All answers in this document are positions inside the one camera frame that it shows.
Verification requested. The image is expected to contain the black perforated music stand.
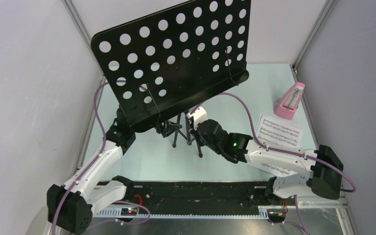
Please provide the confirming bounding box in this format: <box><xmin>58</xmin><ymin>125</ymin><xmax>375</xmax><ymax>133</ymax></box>
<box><xmin>91</xmin><ymin>0</ymin><xmax>252</xmax><ymax>152</ymax></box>

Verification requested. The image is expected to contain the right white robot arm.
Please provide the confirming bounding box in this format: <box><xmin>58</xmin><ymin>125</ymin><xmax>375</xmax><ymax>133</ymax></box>
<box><xmin>191</xmin><ymin>119</ymin><xmax>343</xmax><ymax>205</ymax></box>

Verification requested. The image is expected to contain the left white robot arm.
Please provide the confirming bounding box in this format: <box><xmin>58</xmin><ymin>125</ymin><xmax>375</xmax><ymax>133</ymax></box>
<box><xmin>47</xmin><ymin>118</ymin><xmax>136</xmax><ymax>235</ymax></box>

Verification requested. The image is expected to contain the white sheet music page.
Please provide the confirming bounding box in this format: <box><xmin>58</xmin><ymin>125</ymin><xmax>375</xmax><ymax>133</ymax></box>
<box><xmin>254</xmin><ymin>113</ymin><xmax>304</xmax><ymax>177</ymax></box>

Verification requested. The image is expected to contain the pink metronome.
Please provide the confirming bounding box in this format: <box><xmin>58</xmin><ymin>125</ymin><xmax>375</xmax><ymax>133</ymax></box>
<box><xmin>274</xmin><ymin>82</ymin><xmax>305</xmax><ymax>120</ymax></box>

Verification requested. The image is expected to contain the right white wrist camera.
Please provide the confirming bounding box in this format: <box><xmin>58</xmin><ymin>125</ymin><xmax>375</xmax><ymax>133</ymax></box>
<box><xmin>187</xmin><ymin>106</ymin><xmax>208</xmax><ymax>130</ymax></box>

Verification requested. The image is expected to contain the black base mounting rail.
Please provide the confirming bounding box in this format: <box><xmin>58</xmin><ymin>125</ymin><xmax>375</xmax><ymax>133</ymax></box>
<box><xmin>94</xmin><ymin>180</ymin><xmax>299</xmax><ymax>217</ymax></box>

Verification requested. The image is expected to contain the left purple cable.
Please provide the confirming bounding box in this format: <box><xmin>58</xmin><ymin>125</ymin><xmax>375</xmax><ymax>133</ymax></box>
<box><xmin>51</xmin><ymin>81</ymin><xmax>111</xmax><ymax>235</ymax></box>

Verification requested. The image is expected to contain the purple cable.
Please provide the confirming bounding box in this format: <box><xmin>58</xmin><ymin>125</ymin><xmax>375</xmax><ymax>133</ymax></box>
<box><xmin>51</xmin><ymin>81</ymin><xmax>111</xmax><ymax>235</ymax></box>
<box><xmin>189</xmin><ymin>92</ymin><xmax>358</xmax><ymax>193</ymax></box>

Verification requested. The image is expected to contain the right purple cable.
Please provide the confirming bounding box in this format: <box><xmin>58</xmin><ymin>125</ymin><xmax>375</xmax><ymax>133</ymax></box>
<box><xmin>189</xmin><ymin>92</ymin><xmax>358</xmax><ymax>193</ymax></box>

